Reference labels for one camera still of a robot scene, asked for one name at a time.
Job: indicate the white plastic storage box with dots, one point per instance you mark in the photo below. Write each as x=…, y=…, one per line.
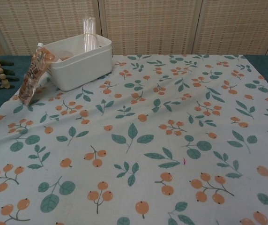
x=82, y=70

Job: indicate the orange spouted drink pouch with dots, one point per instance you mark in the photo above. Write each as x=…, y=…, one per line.
x=34, y=75

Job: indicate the floral fruit print tablecloth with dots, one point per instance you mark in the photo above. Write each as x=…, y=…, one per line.
x=148, y=140

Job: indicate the clear pack of straws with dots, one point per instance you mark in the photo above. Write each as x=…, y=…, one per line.
x=90, y=32

